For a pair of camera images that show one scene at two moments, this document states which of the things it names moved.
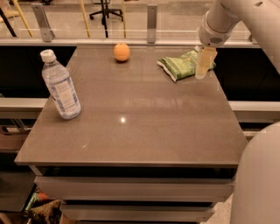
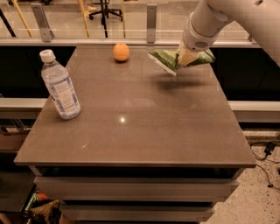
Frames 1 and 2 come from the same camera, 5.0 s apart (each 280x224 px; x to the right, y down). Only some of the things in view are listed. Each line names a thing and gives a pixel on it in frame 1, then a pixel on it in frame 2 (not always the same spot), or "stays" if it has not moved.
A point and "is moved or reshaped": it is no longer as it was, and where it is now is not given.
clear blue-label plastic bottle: x=59 y=85 stays
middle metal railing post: x=151 y=23 stays
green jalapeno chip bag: x=183 y=66 is moved or reshaped
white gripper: x=212 y=35 to x=194 y=38
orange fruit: x=122 y=52 stays
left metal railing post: x=47 y=34 stays
